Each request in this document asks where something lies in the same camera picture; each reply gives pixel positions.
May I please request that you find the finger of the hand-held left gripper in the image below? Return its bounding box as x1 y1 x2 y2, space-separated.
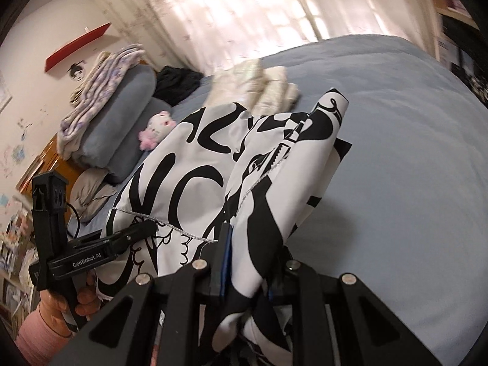
110 220 159 254
68 229 115 249

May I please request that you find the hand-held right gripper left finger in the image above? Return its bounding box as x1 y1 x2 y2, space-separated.
49 221 235 366

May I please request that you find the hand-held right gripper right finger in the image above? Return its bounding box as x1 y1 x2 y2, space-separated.
267 249 443 366

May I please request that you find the black and white printed jacket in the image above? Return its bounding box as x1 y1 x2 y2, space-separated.
93 88 353 366

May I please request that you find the person's left forearm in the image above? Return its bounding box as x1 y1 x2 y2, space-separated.
15 309 73 366

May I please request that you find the person's left hand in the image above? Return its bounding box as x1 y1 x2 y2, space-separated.
38 270 99 338

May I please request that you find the cluttered bedside shelf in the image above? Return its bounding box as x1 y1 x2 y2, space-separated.
0 194 39 313

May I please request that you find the beige cloth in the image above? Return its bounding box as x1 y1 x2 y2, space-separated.
70 168 119 222

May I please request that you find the wooden headboard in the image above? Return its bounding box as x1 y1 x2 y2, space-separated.
15 133 82 197

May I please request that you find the pink and white plush toy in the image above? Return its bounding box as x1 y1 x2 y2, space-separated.
138 110 178 151

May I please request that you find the folded floral blanket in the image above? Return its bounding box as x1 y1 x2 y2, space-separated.
57 44 147 161

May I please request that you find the black garment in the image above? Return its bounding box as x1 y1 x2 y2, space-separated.
154 66 204 107

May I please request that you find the blue bed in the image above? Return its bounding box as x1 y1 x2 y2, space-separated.
88 34 488 366

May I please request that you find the cream puffer jacket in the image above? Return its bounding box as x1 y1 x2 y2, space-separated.
204 59 300 117

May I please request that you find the sheer floral curtain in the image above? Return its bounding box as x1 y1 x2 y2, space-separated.
82 0 439 77

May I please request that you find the dark printed garment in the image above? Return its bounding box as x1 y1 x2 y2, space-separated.
463 72 488 103

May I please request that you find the wooden shelf unit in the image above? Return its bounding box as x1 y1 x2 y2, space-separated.
419 0 481 65

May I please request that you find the black cable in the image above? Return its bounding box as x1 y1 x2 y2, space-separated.
66 202 83 238

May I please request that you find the cluster of small wall stickers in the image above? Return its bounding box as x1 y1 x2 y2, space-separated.
0 110 46 176

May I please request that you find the black face wall sticker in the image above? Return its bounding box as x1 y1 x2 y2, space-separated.
66 61 85 81

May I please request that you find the red wall shelf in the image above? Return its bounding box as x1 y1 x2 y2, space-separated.
45 23 111 72

